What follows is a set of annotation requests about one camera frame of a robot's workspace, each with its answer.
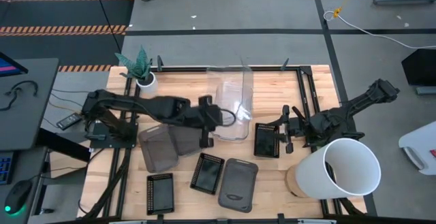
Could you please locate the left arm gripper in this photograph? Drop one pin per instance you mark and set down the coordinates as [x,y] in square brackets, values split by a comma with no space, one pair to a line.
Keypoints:
[204,117]

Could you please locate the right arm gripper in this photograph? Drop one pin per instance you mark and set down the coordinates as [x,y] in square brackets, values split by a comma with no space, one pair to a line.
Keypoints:
[301,127]

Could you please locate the clear plastic bin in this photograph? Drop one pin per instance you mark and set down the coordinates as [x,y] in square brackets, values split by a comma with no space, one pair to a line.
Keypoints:
[243,128]
[219,136]
[238,98]

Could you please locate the black slotted plastic basket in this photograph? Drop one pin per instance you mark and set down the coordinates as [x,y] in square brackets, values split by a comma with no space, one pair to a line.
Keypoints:
[266,141]
[160,194]
[207,173]

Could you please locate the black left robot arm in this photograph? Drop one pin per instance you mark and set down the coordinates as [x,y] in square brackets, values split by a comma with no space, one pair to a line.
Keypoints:
[153,106]

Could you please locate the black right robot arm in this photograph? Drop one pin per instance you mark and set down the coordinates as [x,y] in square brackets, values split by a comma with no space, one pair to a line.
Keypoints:
[357,103]

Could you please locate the smoke grey translucent bin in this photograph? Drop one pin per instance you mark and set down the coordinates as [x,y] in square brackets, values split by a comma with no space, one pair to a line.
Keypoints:
[237,183]
[186,141]
[156,150]

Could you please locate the green plant in white pot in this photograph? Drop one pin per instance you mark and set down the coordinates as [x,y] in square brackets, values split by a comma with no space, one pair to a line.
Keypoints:
[139,68]

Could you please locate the small black flat device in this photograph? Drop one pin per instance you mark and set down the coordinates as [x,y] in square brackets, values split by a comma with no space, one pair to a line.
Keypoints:
[69,121]

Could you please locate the black box on grey base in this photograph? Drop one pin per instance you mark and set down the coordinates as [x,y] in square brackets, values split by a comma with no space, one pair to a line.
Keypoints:
[420,67]

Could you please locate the black mat with hazard stripes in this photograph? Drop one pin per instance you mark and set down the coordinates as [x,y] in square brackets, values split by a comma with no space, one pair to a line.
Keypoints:
[68,13]

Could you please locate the dark grey desk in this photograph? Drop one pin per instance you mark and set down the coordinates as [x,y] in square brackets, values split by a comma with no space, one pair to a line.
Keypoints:
[30,122]

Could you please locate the black mouse green light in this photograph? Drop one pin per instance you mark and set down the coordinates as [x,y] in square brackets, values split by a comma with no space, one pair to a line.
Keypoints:
[17,195]

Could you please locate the computer monitor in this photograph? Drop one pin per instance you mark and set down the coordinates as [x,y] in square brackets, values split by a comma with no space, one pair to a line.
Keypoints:
[8,68]

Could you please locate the black keyboard blue backlight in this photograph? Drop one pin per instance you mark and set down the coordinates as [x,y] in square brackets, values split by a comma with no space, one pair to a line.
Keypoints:
[5,167]

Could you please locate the black aluminium frame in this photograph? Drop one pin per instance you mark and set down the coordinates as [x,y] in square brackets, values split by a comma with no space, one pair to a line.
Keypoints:
[187,69]

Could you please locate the black frame bracket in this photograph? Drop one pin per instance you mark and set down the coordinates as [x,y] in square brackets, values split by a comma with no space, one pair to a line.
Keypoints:
[284,64]
[159,63]

